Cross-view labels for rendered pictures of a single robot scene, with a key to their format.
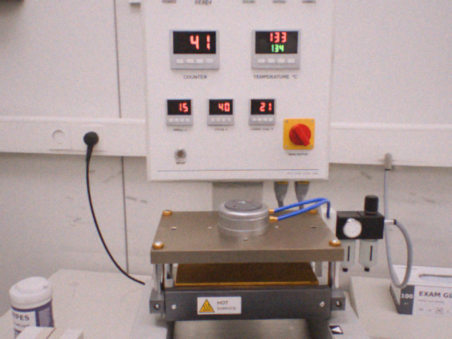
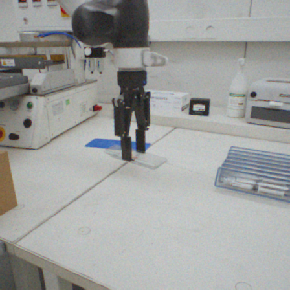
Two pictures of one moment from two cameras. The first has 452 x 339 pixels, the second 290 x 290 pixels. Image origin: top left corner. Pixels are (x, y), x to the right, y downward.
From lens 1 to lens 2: 93 cm
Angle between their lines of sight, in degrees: 18
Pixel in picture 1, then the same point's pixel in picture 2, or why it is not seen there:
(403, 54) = not seen: outside the picture
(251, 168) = (50, 25)
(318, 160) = not seen: hidden behind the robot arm
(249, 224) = (25, 36)
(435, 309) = (152, 105)
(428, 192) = (171, 56)
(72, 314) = not seen: hidden behind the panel
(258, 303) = (19, 61)
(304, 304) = (33, 63)
